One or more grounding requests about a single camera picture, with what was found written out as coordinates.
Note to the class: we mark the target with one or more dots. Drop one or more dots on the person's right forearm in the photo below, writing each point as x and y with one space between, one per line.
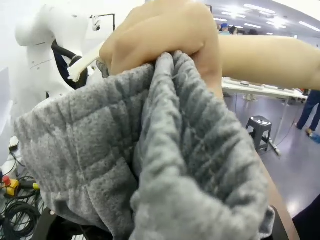
270 60

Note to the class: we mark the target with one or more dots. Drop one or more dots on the long white work table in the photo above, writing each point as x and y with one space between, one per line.
262 88

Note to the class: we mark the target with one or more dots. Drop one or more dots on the yellow emergency stop box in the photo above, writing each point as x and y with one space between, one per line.
8 186

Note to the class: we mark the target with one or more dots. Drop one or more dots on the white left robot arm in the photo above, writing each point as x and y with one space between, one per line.
40 50

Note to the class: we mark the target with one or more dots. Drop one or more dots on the person's right hand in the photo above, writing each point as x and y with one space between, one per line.
162 32

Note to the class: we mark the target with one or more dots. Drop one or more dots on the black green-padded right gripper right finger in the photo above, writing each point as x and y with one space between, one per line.
278 225

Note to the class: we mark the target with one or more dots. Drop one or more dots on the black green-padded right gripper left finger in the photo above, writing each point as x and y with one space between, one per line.
43 225

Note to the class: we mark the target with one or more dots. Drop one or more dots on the grey plastic stool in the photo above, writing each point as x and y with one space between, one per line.
260 132

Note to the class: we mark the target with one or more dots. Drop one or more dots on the person in black t-shirt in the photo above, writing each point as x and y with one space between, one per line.
308 220

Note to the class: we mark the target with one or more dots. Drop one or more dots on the grey training pants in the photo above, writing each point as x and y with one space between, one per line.
162 155

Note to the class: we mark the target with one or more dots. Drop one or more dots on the person in blue trousers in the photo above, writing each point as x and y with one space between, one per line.
310 110

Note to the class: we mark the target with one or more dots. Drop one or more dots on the white camera on black stand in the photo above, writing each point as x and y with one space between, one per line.
96 22

